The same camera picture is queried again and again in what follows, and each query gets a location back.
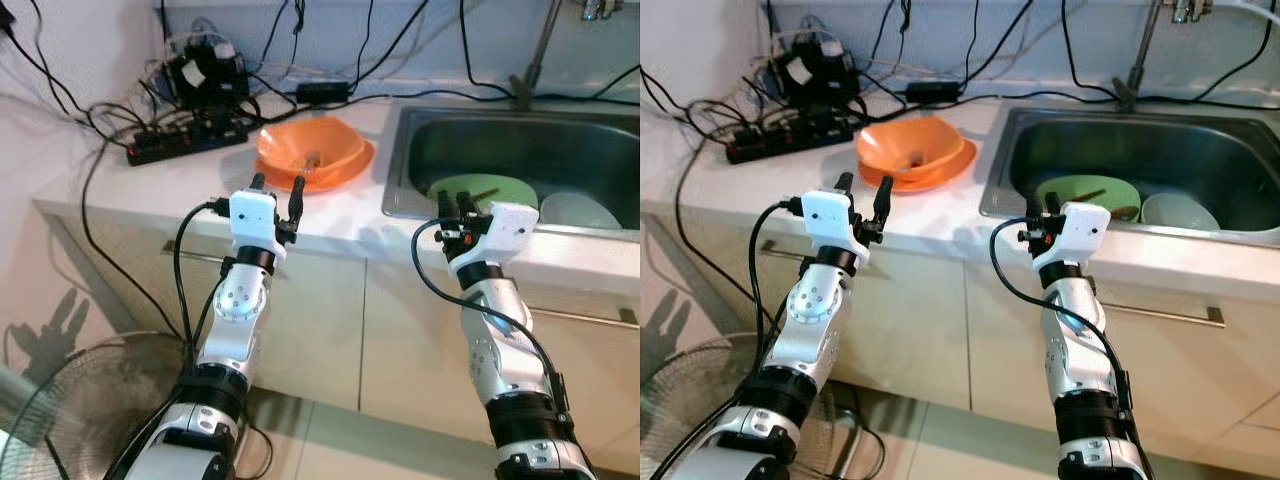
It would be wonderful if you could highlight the orange plastic bowl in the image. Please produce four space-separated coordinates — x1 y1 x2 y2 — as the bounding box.
857 116 966 181
256 117 367 181

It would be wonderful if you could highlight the cream kitchen cabinet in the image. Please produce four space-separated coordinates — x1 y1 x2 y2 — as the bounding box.
35 200 641 471
640 200 1280 466

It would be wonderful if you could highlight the green plastic plate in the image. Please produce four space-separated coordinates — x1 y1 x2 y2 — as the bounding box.
428 175 539 216
1035 175 1141 223

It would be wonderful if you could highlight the black power strip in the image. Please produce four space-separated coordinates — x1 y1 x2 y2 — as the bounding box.
127 115 251 167
725 115 846 164

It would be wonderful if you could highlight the stainless steel sink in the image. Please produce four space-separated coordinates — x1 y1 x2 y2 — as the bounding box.
980 105 1280 246
382 105 641 241

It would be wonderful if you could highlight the white bowl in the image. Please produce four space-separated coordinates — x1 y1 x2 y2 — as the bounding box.
540 192 623 231
1140 192 1223 233

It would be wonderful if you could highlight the black charger with white label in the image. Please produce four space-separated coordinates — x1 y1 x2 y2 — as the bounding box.
775 32 856 101
165 35 249 106

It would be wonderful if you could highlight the metal gooseneck faucet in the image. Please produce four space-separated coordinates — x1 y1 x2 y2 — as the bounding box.
1115 0 1216 111
510 0 616 111

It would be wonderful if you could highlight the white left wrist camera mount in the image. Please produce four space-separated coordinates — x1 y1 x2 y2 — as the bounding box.
803 192 866 269
229 187 289 266

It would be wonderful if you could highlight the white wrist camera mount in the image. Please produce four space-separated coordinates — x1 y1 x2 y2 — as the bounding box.
803 192 866 269
1032 203 1111 276
448 203 541 281
229 187 289 266

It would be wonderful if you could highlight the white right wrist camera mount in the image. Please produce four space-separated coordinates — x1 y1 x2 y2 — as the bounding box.
448 203 541 281
1032 203 1111 276

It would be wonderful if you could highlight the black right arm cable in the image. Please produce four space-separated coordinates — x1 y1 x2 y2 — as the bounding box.
412 220 561 401
990 218 1126 401

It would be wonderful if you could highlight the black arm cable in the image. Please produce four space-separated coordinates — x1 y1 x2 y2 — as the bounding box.
990 218 1126 401
412 220 561 401
175 200 233 346
748 200 806 346

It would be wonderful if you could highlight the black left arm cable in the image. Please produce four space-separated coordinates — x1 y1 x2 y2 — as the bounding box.
748 200 806 346
175 200 233 346

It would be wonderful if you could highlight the long black power cable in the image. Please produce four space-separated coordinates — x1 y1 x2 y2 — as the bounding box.
675 140 761 331
80 140 191 341

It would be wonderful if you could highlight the black wire cage fan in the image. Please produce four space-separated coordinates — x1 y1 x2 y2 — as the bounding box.
0 332 251 480
640 335 881 480

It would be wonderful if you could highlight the white faucet hose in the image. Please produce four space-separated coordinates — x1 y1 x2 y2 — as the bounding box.
1210 0 1280 21

